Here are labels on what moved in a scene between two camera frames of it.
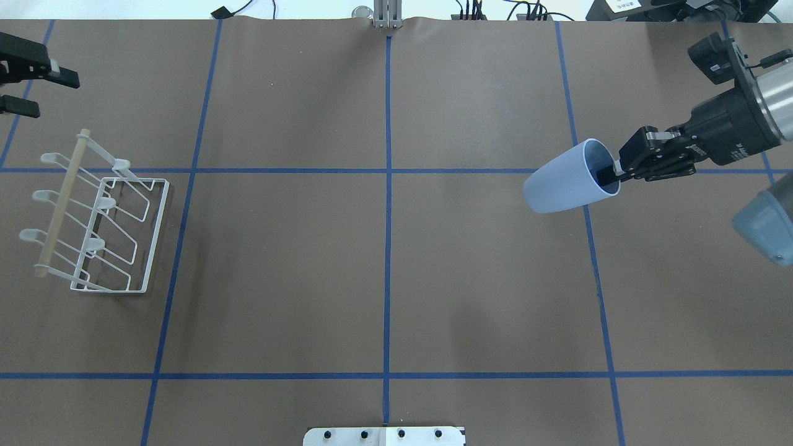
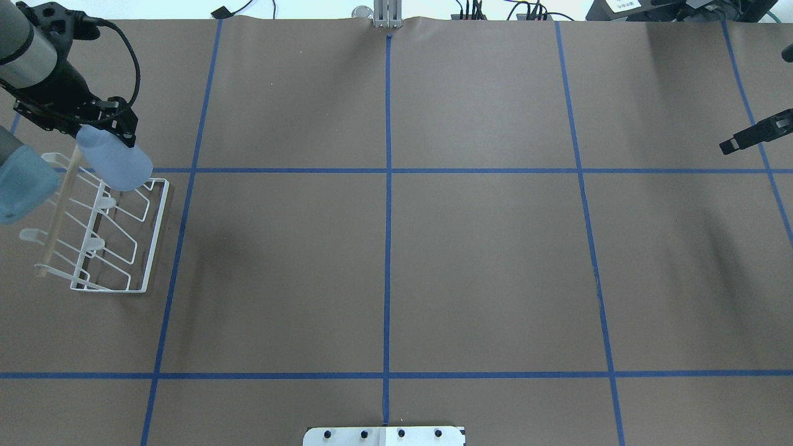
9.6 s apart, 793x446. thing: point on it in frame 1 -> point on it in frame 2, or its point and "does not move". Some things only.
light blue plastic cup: x=569 y=180 -> x=122 y=167
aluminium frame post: x=388 y=13 does not move
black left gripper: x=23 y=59 -> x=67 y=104
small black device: x=222 y=13 does not move
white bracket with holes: x=385 y=436 does not move
